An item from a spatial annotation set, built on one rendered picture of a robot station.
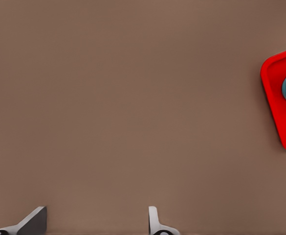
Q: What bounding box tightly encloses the red tray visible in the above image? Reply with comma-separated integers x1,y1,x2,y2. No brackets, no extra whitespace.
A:
260,45,286,154

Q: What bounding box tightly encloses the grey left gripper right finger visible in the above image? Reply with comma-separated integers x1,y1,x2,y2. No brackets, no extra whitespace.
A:
148,206,180,235

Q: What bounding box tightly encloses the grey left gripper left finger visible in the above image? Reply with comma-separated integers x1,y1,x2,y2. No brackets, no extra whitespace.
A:
0,206,47,235

